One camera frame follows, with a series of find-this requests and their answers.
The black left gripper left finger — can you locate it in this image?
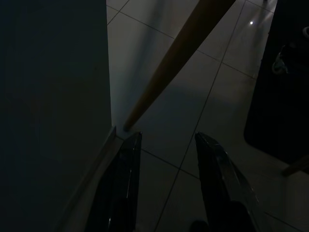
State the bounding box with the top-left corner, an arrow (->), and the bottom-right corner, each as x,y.
88,131 -> 142,232

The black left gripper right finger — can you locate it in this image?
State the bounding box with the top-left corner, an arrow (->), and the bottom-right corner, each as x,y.
194,131 -> 266,232

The white partition panel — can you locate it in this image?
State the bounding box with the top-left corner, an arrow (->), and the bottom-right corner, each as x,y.
0,0 -> 118,232

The tapered wooden table leg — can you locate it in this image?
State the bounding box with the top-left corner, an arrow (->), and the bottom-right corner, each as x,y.
123,0 -> 237,131

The white shoe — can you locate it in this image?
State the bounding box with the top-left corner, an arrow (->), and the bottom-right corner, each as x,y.
271,44 -> 290,74

